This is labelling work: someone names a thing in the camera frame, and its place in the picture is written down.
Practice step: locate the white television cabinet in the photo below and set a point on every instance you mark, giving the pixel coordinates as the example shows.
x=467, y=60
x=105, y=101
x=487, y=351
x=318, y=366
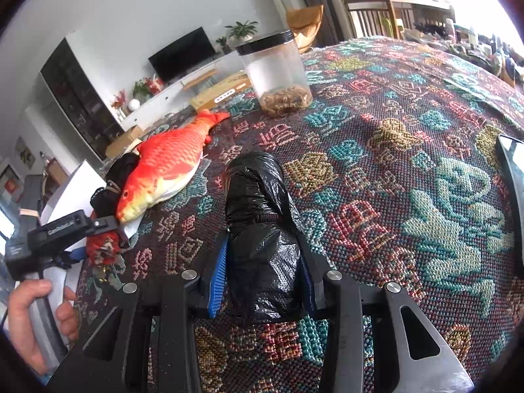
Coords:
x=163, y=98

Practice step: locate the black cloth bundle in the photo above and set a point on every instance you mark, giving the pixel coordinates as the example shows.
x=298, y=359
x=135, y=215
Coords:
x=123, y=168

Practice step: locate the black television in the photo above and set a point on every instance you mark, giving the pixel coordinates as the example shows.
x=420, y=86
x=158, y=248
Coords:
x=182, y=55

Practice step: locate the clear jar with black lid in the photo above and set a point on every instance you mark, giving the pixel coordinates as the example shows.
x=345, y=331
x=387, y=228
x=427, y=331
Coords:
x=274, y=73

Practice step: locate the flat yellow box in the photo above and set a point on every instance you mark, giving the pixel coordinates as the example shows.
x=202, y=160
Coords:
x=221, y=94

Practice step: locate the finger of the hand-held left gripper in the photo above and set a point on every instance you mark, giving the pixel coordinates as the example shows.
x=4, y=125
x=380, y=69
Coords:
x=75, y=256
x=112, y=227

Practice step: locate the black display cabinet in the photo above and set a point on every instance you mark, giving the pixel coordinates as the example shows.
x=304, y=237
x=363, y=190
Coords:
x=77, y=94

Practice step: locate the red flowering potted plant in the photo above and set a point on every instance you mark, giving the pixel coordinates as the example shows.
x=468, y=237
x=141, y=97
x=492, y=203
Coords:
x=145, y=88

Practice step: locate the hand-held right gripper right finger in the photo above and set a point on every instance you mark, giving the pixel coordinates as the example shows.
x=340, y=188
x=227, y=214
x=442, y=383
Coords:
x=316, y=292

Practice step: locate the white round vase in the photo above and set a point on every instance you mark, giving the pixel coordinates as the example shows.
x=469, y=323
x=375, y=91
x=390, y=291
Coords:
x=134, y=105

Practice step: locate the orange fish plush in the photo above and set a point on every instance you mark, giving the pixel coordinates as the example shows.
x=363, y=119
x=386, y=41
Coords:
x=163, y=163

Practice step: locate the cardboard box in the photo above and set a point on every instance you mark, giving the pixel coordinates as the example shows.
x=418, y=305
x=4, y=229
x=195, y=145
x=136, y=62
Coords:
x=123, y=141

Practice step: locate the white storage box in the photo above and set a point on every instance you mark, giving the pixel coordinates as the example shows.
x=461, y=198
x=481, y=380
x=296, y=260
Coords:
x=80, y=184

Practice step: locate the small green potted plant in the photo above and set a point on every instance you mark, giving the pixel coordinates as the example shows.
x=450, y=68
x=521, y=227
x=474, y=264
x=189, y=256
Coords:
x=223, y=45

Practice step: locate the black plastic bag roll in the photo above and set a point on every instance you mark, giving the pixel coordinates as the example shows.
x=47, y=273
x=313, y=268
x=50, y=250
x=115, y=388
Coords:
x=258, y=229

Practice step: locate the large green potted plant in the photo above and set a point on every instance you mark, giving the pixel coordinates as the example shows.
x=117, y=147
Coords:
x=241, y=30

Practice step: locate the vase of red flowers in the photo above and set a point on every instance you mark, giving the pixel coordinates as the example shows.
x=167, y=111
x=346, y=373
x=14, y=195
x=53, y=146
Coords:
x=119, y=102

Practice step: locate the person's left hand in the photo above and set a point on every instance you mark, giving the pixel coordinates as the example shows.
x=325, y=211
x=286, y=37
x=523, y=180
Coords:
x=22, y=319

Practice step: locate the wooden side table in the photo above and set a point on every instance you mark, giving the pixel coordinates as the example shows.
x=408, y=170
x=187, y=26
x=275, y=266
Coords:
x=200, y=77

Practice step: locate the patterned woven blanket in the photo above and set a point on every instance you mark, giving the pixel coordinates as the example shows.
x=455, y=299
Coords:
x=389, y=196

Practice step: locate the wooden slatted table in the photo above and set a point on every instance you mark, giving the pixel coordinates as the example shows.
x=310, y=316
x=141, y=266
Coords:
x=393, y=8

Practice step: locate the black smartphone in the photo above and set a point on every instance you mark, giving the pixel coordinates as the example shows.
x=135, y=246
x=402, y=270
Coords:
x=513, y=180

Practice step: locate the orange mesh bag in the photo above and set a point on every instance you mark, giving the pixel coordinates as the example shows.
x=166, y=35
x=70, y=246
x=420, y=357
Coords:
x=102, y=245

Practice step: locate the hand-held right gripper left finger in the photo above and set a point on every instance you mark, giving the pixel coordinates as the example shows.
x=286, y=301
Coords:
x=217, y=272

